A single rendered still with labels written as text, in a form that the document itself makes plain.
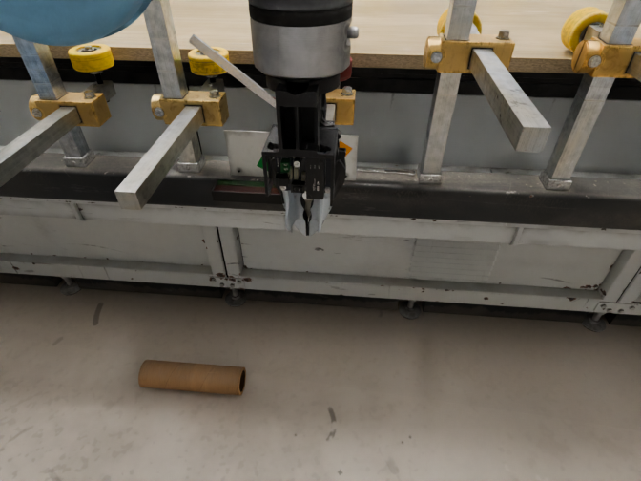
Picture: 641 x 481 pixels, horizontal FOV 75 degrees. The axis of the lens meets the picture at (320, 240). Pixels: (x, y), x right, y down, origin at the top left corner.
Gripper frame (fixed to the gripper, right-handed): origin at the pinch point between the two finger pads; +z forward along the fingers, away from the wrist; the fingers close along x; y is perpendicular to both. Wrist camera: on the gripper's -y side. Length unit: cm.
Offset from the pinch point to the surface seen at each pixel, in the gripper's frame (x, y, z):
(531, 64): 40, -48, -7
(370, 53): 7.3, -47.4, -8.0
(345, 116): 3.3, -30.7, -1.5
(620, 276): 87, -54, 55
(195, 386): -37, -19, 77
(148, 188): -23.5, -5.1, -0.6
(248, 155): -15.8, -30.8, 7.4
